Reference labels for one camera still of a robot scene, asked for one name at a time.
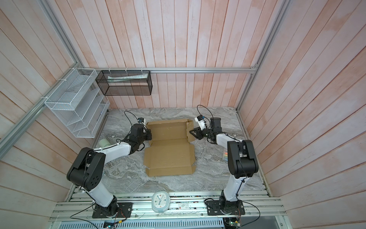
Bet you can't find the brown cardboard box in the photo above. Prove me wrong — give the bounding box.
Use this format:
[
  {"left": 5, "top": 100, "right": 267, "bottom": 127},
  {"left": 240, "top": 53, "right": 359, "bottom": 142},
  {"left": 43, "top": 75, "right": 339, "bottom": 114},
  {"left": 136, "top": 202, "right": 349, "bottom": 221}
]
[{"left": 144, "top": 119, "right": 196, "bottom": 177}]

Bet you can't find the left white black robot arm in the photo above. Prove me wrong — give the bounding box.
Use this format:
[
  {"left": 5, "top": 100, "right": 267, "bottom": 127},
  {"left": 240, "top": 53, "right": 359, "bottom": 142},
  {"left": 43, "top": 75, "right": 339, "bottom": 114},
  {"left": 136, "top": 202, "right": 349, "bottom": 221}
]
[{"left": 66, "top": 123, "right": 152, "bottom": 218}]

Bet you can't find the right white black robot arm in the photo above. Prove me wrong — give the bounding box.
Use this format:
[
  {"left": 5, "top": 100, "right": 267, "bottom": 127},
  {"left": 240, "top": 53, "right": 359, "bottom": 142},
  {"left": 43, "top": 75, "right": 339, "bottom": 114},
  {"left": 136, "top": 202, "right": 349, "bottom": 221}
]
[{"left": 190, "top": 115, "right": 259, "bottom": 215}]

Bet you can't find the white paper in basket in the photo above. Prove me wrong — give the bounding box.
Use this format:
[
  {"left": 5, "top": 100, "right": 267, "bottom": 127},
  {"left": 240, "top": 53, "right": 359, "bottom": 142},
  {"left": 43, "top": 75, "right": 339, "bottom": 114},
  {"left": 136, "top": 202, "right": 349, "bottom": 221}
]
[{"left": 107, "top": 73, "right": 149, "bottom": 83}]

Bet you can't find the pale blue alarm clock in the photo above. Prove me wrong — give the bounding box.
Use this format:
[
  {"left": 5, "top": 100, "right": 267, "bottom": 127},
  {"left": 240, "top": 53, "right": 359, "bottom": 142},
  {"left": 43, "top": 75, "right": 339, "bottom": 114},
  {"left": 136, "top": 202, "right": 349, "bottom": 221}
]
[{"left": 152, "top": 191, "right": 171, "bottom": 213}]

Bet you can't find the small white label card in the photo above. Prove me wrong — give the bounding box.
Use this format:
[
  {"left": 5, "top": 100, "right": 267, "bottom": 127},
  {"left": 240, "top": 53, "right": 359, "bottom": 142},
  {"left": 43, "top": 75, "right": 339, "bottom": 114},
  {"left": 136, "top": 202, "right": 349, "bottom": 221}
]
[{"left": 178, "top": 203, "right": 190, "bottom": 210}]

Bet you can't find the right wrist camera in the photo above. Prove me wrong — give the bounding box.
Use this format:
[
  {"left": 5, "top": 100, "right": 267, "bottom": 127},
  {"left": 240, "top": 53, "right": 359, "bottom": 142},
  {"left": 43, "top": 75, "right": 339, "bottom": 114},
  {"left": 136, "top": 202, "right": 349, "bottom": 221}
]
[{"left": 194, "top": 114, "right": 207, "bottom": 130}]

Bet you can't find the black mesh wall basket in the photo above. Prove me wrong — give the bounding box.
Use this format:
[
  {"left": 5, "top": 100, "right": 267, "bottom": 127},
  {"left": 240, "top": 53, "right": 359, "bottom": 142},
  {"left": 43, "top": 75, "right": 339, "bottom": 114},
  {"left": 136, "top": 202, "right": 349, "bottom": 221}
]
[{"left": 96, "top": 70, "right": 153, "bottom": 96}]

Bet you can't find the white wire mesh shelf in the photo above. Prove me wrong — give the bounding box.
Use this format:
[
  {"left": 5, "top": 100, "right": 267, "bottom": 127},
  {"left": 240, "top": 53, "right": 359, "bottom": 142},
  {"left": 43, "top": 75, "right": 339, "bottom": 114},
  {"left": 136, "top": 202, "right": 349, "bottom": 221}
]
[{"left": 45, "top": 68, "right": 110, "bottom": 138}]

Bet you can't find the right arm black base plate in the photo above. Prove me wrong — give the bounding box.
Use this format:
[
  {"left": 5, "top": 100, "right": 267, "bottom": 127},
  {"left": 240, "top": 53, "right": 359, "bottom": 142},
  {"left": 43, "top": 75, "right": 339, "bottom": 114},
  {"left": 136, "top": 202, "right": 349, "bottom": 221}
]
[{"left": 204, "top": 198, "right": 246, "bottom": 216}]

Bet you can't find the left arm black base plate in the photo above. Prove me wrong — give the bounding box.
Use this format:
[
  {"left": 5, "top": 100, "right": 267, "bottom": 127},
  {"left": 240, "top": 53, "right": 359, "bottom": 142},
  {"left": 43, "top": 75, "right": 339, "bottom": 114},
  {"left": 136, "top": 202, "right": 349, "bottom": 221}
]
[{"left": 92, "top": 202, "right": 133, "bottom": 219}]

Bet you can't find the aluminium front rail frame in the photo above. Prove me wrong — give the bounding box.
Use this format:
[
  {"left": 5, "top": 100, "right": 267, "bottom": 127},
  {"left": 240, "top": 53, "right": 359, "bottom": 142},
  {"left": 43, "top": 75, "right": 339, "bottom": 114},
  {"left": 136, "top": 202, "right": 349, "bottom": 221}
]
[{"left": 49, "top": 190, "right": 292, "bottom": 229}]

